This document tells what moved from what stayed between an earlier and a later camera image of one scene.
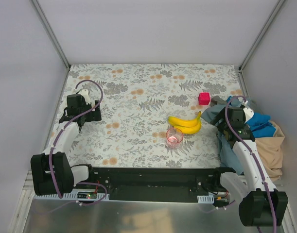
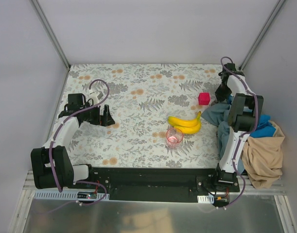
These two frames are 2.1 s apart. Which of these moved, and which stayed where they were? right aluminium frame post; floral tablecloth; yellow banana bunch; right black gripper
Moved: right black gripper
Stayed: right aluminium frame post; yellow banana bunch; floral tablecloth
